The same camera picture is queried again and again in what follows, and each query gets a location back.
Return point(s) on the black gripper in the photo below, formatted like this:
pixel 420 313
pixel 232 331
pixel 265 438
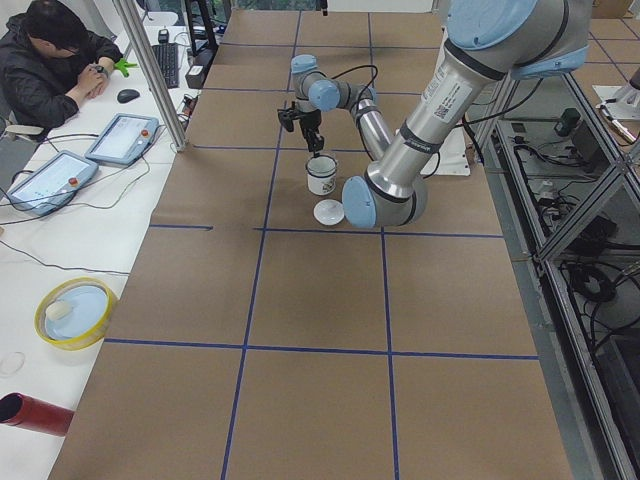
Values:
pixel 310 122

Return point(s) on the white mug lid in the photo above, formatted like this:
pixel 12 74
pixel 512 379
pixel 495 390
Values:
pixel 328 212

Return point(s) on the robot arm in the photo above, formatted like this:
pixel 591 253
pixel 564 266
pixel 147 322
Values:
pixel 486 41

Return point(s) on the white enamel mug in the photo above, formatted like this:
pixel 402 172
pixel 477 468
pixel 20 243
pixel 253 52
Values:
pixel 321 174

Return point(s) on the black computer box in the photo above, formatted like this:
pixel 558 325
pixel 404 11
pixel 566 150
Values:
pixel 199 69

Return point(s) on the black keyboard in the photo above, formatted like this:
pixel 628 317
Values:
pixel 166 55

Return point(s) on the upper teach pendant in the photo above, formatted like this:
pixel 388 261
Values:
pixel 124 140

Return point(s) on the teach pendant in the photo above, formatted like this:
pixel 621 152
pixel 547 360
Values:
pixel 124 140
pixel 52 185

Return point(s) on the black computer mouse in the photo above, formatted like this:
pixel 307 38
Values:
pixel 127 95

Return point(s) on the lower teach pendant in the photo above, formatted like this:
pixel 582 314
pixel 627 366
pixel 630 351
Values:
pixel 52 185

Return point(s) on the seated person black jacket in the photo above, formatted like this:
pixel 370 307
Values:
pixel 51 64

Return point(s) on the yellow tape roll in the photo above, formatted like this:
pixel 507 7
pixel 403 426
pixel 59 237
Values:
pixel 75 314

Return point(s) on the clear round dish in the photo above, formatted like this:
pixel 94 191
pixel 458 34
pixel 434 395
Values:
pixel 11 363

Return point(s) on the red cylinder bottle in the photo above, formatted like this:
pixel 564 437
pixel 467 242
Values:
pixel 23 411

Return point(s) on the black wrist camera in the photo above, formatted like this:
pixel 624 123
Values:
pixel 288 115

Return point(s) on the white camera stand base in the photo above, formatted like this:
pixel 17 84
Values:
pixel 451 160

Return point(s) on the aluminium frame post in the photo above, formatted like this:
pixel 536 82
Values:
pixel 137 35

